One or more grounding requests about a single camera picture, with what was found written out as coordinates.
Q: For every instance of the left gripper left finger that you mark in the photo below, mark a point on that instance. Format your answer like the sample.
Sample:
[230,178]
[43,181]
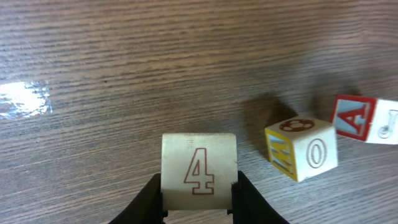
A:
[146,207]

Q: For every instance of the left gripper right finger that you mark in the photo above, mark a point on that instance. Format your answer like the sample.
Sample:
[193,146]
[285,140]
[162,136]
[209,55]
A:
[249,206]

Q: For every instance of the wooden block number four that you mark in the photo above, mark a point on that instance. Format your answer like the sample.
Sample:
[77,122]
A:
[198,170]

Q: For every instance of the wooden block yellow side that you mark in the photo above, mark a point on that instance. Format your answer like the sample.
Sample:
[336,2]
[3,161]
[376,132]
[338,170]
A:
[302,147]

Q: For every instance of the wooden block red A side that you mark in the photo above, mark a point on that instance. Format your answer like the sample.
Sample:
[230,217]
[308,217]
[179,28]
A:
[367,119]

